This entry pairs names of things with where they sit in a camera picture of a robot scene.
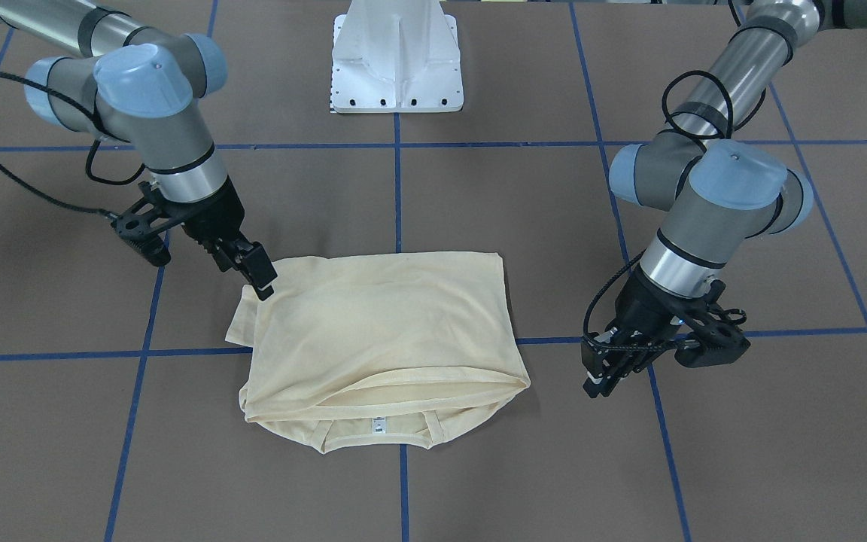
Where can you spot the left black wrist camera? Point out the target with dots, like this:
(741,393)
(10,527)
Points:
(716,336)

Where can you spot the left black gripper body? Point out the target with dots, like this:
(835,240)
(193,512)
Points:
(640,307)

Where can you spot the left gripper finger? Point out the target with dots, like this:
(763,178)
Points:
(605,365)

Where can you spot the left silver-grey robot arm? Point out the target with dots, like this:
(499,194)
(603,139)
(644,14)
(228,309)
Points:
(716,192)

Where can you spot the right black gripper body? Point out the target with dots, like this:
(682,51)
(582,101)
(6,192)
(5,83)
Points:
(214,215)

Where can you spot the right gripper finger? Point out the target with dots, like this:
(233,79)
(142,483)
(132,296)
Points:
(251,260)

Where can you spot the right silver-grey robot arm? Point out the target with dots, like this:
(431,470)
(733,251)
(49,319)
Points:
(126,81)

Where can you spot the cream long-sleeve printed shirt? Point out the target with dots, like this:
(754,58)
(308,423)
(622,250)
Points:
(411,349)

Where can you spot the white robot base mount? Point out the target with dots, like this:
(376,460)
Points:
(396,57)

